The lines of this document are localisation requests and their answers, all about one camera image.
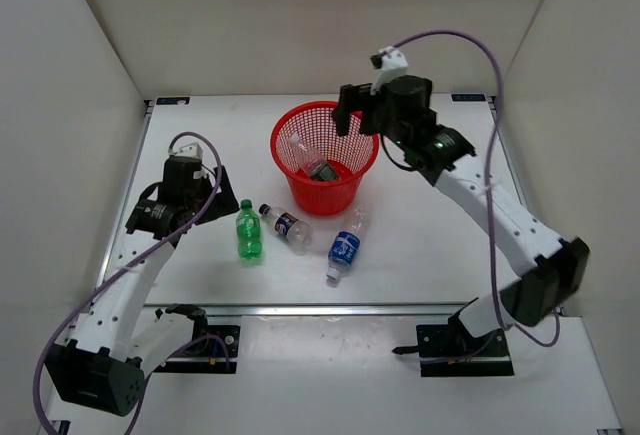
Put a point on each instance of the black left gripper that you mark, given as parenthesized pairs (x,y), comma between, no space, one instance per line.
(221,204)

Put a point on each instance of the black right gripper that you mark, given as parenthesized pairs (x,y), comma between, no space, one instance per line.
(357,99)

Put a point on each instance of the green plastic soda bottle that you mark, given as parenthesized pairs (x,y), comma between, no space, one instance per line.
(248,232)

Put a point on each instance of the clear green-label water bottle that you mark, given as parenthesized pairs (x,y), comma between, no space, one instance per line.
(311,161)

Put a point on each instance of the clear blue-label water bottle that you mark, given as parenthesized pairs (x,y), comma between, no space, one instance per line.
(347,243)

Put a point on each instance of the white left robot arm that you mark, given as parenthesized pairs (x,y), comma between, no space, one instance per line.
(104,365)

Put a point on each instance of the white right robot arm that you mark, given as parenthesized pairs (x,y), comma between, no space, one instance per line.
(549,268)

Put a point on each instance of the red mesh plastic bin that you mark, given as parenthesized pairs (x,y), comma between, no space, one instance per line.
(351,156)

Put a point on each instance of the clear Pepsi-label plastic bottle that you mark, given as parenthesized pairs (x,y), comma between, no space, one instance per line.
(297,232)

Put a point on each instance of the blue sticker right corner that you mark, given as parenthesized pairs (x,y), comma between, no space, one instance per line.
(468,97)

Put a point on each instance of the blue sticker corner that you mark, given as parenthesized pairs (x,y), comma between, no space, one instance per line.
(171,101)
(468,97)

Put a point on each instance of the blue sticker left corner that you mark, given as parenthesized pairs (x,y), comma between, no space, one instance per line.
(171,101)

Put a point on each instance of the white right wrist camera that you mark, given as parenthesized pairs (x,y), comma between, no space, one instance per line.
(391,63)

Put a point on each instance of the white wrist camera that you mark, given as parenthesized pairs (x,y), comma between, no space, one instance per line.
(191,150)
(391,63)

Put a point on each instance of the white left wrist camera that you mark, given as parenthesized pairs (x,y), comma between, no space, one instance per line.
(191,150)

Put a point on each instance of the aluminium front table rail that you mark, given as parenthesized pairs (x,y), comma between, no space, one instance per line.
(331,310)

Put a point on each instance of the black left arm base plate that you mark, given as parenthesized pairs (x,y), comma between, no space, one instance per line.
(218,354)

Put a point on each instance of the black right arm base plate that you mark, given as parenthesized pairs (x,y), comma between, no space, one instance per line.
(443,350)

